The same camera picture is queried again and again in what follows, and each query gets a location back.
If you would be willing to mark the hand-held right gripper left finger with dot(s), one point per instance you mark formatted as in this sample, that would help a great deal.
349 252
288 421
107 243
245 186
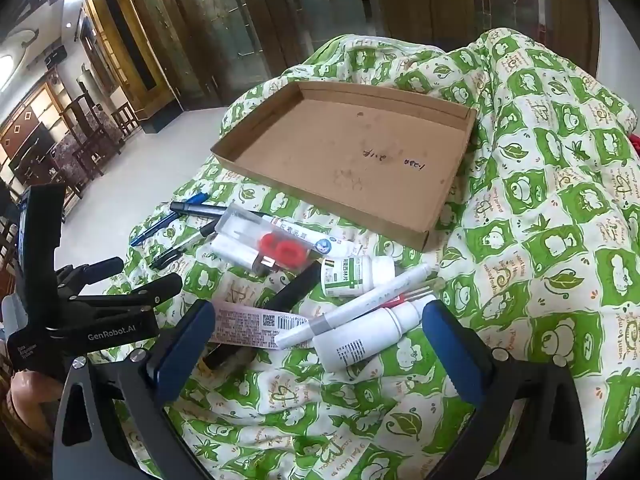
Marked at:
185 345

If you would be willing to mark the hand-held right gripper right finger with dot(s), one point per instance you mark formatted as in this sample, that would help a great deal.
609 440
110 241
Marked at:
450 355

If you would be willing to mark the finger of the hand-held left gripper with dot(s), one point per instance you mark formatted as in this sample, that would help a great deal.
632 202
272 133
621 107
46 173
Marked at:
100 266
150 287

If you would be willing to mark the black clear gel pen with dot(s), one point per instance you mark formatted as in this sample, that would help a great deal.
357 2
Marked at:
175 252

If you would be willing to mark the blue pen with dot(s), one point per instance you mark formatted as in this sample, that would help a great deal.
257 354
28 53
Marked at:
150 230

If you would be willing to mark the pink cream tube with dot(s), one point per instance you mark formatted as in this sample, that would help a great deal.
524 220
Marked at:
240 322

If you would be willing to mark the thin clear plastic stick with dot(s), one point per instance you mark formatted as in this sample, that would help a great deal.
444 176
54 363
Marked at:
425 290

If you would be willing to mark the white charger adapter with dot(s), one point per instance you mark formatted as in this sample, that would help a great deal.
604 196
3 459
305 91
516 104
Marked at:
232 252

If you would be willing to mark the white spray bottle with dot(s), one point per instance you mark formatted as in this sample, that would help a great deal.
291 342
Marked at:
360 342

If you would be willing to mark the black marker with blue caps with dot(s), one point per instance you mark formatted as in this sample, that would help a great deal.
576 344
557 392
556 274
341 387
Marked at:
200 208

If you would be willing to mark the white pen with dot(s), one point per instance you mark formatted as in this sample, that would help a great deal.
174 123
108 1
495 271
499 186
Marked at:
350 310

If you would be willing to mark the white medicine bottle green label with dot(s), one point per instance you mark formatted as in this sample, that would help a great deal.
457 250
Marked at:
360 272

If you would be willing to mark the black marker with yellow cap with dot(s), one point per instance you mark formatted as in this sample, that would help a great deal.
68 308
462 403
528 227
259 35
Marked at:
295 290

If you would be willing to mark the clear bag with red rings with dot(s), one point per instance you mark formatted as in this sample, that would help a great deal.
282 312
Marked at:
280 252

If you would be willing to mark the white and blue toothpaste tube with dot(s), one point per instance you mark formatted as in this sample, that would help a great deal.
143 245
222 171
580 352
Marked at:
320 245

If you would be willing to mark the brown cardboard tray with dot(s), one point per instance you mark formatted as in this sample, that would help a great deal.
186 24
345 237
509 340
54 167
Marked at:
340 145

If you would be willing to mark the person's left hand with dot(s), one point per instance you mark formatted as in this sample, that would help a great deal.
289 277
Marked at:
30 387

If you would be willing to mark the wooden shelf cabinet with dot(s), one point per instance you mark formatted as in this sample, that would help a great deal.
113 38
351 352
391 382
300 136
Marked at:
25 145

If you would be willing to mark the dark wooden chair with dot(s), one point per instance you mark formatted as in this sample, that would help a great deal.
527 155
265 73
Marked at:
92 135

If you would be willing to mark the green printed blanket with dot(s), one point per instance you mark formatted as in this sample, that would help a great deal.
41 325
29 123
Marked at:
550 210

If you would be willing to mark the gold framed wooden partition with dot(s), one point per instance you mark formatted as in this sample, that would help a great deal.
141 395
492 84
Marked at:
125 50

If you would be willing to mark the wooden door with etched glass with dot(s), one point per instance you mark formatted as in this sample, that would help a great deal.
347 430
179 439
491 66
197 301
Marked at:
235 25

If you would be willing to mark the black wall speaker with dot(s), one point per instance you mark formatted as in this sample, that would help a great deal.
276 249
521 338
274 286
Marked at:
56 55

